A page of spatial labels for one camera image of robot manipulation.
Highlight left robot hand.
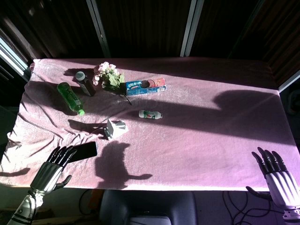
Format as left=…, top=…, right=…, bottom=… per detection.
left=30, top=145, right=78, bottom=195

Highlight blue cookie box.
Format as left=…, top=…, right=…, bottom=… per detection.
left=125, top=78, right=167, bottom=96

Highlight small white drink bottle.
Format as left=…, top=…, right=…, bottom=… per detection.
left=138, top=109, right=163, bottom=120

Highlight grey window post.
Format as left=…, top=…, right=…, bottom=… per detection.
left=86, top=0, right=111, bottom=58
left=180, top=0, right=200, bottom=57

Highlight black floor cables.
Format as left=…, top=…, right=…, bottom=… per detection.
left=222, top=191, right=285, bottom=225

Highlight pink tablecloth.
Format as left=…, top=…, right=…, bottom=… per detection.
left=0, top=57, right=297, bottom=192

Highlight black smartphone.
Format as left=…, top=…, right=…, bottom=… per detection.
left=67, top=141, right=98, bottom=164

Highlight white plastic stand base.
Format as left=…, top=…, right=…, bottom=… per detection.
left=104, top=119, right=129, bottom=141

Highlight green plastic bottle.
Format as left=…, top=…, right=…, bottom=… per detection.
left=56, top=82, right=85, bottom=117

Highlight white window frame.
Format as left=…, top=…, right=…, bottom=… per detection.
left=0, top=37, right=31, bottom=81
left=277, top=69, right=300, bottom=93

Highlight dark bottle grey cap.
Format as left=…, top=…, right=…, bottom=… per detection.
left=75, top=71, right=97, bottom=97

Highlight black floor cable loop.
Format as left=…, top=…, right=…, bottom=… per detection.
left=78, top=189, right=102, bottom=216

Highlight pink flower bouquet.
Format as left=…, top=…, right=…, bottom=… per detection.
left=92, top=61, right=132, bottom=105

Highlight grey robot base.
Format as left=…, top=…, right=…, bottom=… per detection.
left=98, top=189, right=197, bottom=225

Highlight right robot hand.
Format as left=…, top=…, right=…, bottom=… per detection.
left=245, top=147, right=300, bottom=211

